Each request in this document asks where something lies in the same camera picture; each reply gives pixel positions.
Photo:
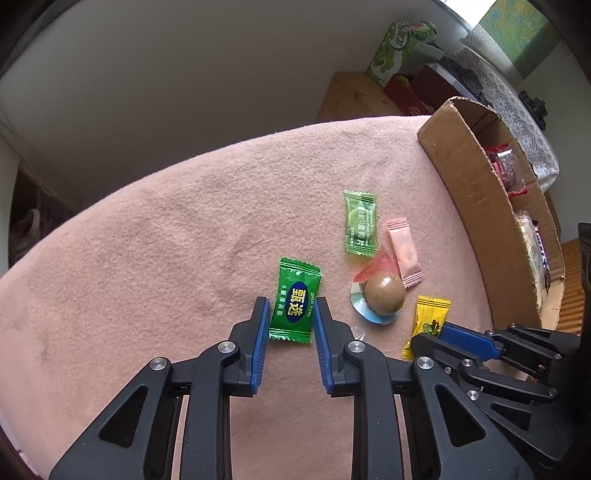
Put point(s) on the green printed gift bag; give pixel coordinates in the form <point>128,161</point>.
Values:
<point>396,47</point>

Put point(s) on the black camera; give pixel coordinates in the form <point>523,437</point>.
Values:
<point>536,108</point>

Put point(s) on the dark green candy packet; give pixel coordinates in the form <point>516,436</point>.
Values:
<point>299,283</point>

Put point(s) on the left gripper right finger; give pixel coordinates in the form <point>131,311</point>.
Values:
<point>415,403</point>

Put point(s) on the pink candy packet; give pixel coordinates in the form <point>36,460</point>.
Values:
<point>405,252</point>

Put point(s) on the light green candy packet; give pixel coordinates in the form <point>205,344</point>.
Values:
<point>361,237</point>

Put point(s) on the white lace table cover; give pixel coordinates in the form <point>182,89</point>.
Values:
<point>499,79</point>

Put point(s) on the yellow candy packet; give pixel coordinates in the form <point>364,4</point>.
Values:
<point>430,317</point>

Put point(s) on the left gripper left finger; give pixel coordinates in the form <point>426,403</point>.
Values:
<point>170,410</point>

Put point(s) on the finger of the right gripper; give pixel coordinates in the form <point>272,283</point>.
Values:
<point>434,348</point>
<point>479,344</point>

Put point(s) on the landscape wall painting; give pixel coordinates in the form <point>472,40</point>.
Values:
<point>517,37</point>

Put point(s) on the dark red shoe box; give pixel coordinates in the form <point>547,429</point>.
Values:
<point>426,92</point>

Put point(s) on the pink table cloth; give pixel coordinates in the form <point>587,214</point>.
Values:
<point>166,265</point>

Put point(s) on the brown cardboard box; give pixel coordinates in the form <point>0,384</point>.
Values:
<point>456,138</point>

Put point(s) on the packaged braised egg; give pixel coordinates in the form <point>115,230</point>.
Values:
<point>377,292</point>

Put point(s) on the red clear snack bag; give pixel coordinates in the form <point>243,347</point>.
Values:
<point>504,163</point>

